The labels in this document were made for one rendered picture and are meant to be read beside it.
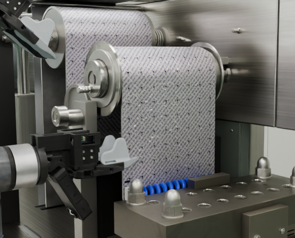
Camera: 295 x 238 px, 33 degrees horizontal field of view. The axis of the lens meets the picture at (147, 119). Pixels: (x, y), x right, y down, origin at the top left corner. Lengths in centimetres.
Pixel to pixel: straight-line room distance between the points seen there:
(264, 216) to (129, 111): 31
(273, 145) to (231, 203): 334
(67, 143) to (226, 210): 30
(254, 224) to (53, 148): 37
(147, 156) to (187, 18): 44
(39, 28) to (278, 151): 346
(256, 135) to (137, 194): 57
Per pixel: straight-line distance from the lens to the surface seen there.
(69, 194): 90
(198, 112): 107
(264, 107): 111
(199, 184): 101
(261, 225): 93
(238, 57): 116
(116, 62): 94
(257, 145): 140
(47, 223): 124
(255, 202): 94
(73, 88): 112
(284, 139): 417
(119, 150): 94
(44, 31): 92
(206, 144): 109
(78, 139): 88
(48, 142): 87
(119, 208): 92
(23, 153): 85
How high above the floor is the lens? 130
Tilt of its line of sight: 7 degrees down
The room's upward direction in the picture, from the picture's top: straight up
